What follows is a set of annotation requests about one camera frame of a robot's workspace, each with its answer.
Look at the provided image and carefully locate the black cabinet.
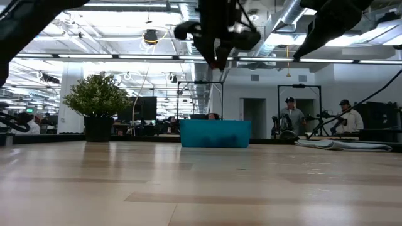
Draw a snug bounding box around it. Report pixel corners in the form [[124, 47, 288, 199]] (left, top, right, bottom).
[[354, 100, 402, 143]]

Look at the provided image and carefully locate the black ceiling device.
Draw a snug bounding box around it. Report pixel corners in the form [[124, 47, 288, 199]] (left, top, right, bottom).
[[143, 28, 159, 46]]

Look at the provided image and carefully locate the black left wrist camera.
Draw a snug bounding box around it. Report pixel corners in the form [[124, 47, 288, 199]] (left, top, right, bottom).
[[232, 28, 262, 51]]

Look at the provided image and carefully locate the overhead light bar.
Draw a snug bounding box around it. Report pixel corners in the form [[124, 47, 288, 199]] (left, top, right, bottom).
[[12, 52, 402, 65]]

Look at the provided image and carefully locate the black rig frame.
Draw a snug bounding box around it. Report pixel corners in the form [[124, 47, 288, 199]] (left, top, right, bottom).
[[177, 80, 224, 121], [277, 83, 322, 136]]

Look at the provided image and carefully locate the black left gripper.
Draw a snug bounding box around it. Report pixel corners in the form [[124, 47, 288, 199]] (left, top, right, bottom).
[[173, 0, 245, 72]]

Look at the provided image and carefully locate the teal plastic container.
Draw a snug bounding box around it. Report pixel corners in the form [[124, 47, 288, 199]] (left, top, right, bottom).
[[180, 119, 252, 149]]

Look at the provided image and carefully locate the green plant in black pot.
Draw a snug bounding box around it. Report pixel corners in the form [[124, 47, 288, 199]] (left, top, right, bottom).
[[62, 71, 133, 143]]

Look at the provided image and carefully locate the black left camera cable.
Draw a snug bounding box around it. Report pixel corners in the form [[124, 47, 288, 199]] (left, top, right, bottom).
[[234, 0, 258, 32]]

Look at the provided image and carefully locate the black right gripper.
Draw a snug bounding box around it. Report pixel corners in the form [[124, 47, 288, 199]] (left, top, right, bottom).
[[293, 0, 374, 60]]

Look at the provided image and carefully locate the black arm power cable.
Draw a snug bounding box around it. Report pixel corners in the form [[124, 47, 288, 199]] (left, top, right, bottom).
[[307, 68, 402, 140]]

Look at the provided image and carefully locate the black monitor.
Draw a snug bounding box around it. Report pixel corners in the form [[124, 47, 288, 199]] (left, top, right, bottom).
[[117, 96, 158, 122]]

